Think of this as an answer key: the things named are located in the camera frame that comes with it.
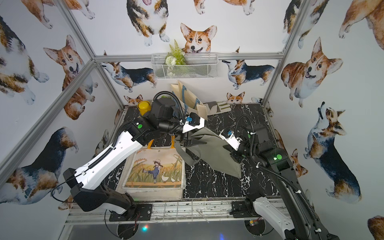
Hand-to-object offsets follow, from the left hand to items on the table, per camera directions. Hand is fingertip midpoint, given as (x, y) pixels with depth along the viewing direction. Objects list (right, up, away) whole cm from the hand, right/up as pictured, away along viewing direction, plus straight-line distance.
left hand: (207, 129), depth 60 cm
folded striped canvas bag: (+8, +13, +58) cm, 60 cm away
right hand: (+8, -7, +7) cm, 13 cm away
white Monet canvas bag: (-27, -35, +19) cm, 48 cm away
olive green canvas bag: (+4, -11, +10) cm, 15 cm away
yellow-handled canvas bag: (-28, -26, +24) cm, 46 cm away
